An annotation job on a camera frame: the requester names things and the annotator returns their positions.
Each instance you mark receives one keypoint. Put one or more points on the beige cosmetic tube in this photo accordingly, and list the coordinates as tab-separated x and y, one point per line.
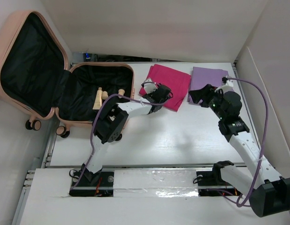
98	100

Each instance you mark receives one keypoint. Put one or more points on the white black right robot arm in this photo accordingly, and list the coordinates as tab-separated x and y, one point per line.
265	189

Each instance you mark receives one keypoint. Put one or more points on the purple cloth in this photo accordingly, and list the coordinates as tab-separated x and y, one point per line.
203	76

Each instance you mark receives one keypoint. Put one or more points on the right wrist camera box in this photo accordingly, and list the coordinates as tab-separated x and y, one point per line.
226	86

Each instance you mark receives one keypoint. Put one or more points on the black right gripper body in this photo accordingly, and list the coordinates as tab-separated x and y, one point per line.
213	100

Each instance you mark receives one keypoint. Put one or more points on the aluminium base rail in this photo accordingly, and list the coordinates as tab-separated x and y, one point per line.
124	183

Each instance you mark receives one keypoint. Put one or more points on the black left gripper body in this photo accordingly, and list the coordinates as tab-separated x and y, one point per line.
149	95

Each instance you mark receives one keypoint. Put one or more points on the pink hard-shell suitcase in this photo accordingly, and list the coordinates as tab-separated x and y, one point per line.
36	78

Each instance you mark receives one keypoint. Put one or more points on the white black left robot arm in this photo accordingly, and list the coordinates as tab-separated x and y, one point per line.
110	120

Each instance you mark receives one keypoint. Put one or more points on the magenta cloth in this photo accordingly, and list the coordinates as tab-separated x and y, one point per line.
176	80

